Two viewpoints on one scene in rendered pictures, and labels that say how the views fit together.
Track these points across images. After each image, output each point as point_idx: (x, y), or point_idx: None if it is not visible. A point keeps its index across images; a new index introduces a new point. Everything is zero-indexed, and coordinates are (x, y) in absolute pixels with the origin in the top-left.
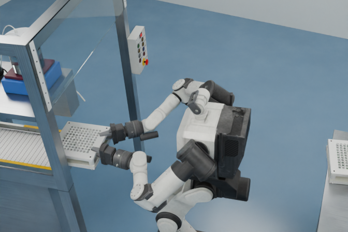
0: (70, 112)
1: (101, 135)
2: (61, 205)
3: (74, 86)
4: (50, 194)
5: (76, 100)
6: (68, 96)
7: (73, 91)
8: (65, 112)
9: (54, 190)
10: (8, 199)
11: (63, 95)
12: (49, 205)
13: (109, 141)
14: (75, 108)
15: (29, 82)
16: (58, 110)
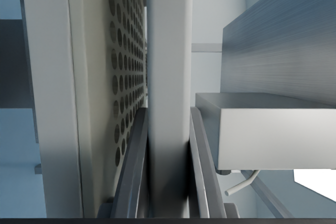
0: (240, 108)
1: (193, 113)
2: None
3: (294, 166)
4: (3, 20)
5: (243, 160)
6: (297, 118)
7: (283, 154)
8: (231, 105)
9: (0, 38)
10: None
11: (303, 106)
12: None
13: (57, 203)
14: (228, 141)
15: None
16: (227, 101)
